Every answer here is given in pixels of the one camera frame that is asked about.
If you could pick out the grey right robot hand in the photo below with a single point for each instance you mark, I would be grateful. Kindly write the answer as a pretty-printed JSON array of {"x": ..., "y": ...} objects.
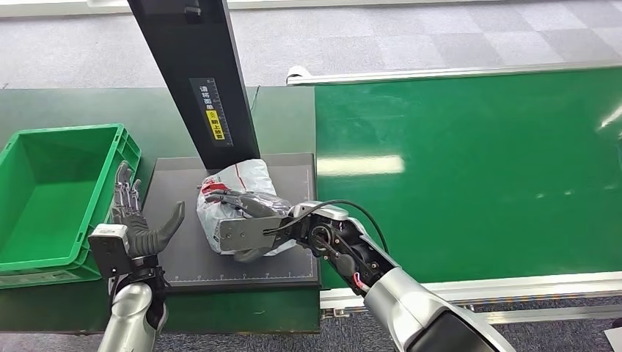
[{"x": 248, "y": 233}]

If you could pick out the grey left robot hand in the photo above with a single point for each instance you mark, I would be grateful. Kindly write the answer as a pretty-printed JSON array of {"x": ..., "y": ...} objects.
[{"x": 141, "y": 238}]

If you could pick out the white plastic courier package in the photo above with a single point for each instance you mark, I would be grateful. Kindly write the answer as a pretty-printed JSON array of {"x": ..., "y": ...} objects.
[{"x": 243, "y": 177}]

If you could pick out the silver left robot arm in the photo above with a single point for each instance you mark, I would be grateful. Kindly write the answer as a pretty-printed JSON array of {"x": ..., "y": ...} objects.
[{"x": 129, "y": 311}]

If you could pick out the white conveyor end cap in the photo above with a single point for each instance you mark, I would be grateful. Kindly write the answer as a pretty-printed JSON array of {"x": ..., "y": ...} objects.
[{"x": 296, "y": 73}]

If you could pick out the green conveyor belt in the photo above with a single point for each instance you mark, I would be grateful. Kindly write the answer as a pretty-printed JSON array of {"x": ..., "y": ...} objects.
[{"x": 461, "y": 170}]

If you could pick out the black weighing platform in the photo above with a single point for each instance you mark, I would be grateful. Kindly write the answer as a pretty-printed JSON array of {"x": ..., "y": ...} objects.
[{"x": 184, "y": 262}]

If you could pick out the green plastic crate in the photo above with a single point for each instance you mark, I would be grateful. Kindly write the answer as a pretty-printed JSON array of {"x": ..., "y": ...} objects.
[{"x": 48, "y": 194}]

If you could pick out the black and yellow label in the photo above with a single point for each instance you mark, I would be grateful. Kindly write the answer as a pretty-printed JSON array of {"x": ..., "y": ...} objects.
[{"x": 214, "y": 124}]

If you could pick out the dark green table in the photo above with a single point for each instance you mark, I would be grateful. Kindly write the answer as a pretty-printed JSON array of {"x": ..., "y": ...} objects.
[{"x": 73, "y": 107}]

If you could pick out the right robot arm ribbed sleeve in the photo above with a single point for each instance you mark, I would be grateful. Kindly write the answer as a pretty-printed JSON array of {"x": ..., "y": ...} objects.
[{"x": 403, "y": 306}]

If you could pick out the black scanner column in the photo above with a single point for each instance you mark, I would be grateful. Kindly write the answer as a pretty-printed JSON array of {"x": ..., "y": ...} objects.
[{"x": 194, "y": 58}]

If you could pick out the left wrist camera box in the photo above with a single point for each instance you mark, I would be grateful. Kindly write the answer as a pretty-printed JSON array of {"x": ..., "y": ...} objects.
[{"x": 109, "y": 250}]

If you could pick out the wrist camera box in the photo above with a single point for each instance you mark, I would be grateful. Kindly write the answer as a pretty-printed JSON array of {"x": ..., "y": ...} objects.
[
  {"x": 325, "y": 211},
  {"x": 109, "y": 250}
]

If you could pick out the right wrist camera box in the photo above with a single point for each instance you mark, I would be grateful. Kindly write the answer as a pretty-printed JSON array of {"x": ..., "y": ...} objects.
[{"x": 325, "y": 211}]

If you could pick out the aluminium conveyor frame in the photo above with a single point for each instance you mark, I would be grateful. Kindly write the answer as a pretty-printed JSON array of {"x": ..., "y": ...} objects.
[{"x": 534, "y": 286}]

